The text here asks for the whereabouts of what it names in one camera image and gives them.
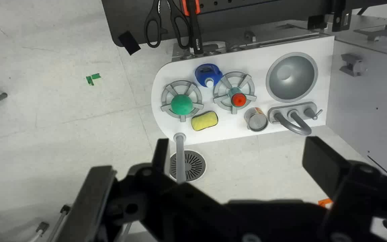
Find yellow toy sponge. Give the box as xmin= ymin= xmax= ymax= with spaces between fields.
xmin=189 ymin=109 xmax=220 ymax=133

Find grey round drain grille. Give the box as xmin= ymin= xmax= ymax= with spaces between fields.
xmin=169 ymin=149 xmax=208 ymax=183

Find grey round sink bowl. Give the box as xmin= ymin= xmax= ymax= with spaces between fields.
xmin=264 ymin=51 xmax=319 ymax=104

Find grey valve wheel green knob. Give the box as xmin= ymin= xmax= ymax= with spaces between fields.
xmin=158 ymin=79 xmax=205 ymax=122

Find blue cup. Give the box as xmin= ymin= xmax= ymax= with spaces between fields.
xmin=193 ymin=62 xmax=224 ymax=90

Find black perforated board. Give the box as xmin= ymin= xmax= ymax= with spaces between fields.
xmin=100 ymin=0 xmax=338 ymax=48

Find grey double-loop toy faucet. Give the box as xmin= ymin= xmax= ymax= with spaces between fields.
xmin=265 ymin=101 xmax=323 ymax=137

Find black clamp orange handle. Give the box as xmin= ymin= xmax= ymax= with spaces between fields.
xmin=179 ymin=0 xmax=205 ymax=57

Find aluminium table edge rail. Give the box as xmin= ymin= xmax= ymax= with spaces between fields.
xmin=170 ymin=28 xmax=334 ymax=62

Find grey cabinet latch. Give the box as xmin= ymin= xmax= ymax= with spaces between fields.
xmin=338 ymin=52 xmax=365 ymax=77

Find white toy oven cabinet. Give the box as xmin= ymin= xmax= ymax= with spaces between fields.
xmin=326 ymin=12 xmax=387 ymax=180

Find black tape piece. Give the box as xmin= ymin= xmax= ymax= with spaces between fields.
xmin=116 ymin=30 xmax=142 ymax=57

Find green tape mark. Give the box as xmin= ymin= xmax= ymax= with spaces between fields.
xmin=84 ymin=71 xmax=102 ymax=87

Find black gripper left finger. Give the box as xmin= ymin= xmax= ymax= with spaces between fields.
xmin=151 ymin=137 xmax=171 ymax=179

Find grey toy cup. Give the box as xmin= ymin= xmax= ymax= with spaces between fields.
xmin=243 ymin=106 xmax=270 ymax=133

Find grey toy tap nozzle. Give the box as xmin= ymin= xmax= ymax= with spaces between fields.
xmin=173 ymin=132 xmax=188 ymax=184

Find grey valve wheel red knob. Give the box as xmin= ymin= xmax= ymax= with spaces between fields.
xmin=210 ymin=70 xmax=257 ymax=114

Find black-handled scissors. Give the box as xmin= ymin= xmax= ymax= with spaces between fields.
xmin=142 ymin=0 xmax=193 ymax=50

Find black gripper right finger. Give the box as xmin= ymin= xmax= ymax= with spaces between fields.
xmin=300 ymin=134 xmax=354 ymax=192

